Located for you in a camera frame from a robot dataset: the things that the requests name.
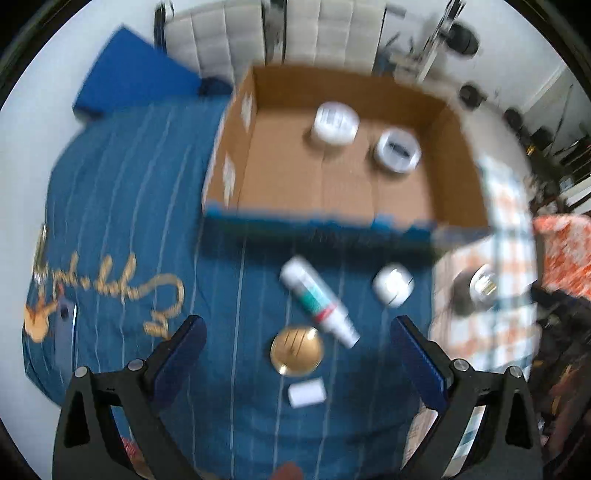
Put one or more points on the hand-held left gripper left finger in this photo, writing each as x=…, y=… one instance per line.
x=178, y=364

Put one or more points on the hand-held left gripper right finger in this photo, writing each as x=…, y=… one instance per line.
x=422, y=369

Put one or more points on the small white jar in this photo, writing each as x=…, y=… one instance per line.
x=392, y=285

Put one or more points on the small white rectangular box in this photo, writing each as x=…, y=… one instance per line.
x=305, y=393

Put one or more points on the gold round tin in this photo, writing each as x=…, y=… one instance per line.
x=296, y=349

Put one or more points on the white toothpaste tube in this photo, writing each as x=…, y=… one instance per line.
x=318, y=300

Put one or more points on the white round jar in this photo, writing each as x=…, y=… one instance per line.
x=397, y=151

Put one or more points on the cardboard box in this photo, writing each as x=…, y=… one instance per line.
x=341, y=152

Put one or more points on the white jar with label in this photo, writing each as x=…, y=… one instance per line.
x=336, y=123

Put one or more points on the blue striped blanket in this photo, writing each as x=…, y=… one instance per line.
x=221, y=286

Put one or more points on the round silver object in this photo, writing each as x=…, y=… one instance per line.
x=483, y=284

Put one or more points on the checkered orange white cloth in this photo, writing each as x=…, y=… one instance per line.
x=489, y=286

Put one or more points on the light blue flat object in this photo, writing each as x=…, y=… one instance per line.
x=64, y=337

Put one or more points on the orange patterned cloth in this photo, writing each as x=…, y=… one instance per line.
x=563, y=254

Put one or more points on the blue pillow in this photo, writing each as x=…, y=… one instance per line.
x=134, y=74

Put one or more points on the white padded chairs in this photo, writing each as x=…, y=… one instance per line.
x=277, y=34

